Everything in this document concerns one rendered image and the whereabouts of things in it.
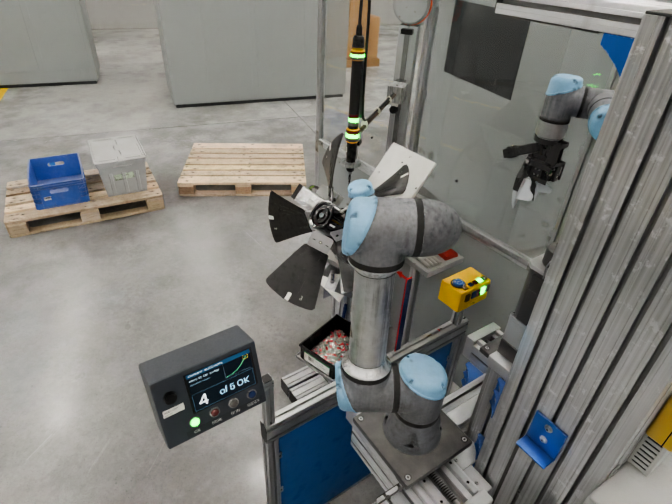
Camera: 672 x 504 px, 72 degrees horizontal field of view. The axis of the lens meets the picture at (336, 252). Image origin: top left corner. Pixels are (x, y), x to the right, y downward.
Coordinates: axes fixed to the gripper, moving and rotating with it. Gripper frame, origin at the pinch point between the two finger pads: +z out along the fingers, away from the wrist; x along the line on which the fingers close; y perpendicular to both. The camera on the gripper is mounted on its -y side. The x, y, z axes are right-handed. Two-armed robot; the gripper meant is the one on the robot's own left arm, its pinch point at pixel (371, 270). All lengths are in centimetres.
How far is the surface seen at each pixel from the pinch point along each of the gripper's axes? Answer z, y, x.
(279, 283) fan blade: 13.2, -23.4, 31.6
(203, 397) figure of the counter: -21, -64, -20
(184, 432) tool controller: -16, -72, -21
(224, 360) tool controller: -26, -55, -18
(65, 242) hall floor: 90, -110, 274
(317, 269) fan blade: 11.6, -9.0, 25.1
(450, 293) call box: 18.9, 22.0, -14.4
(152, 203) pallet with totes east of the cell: 104, -37, 289
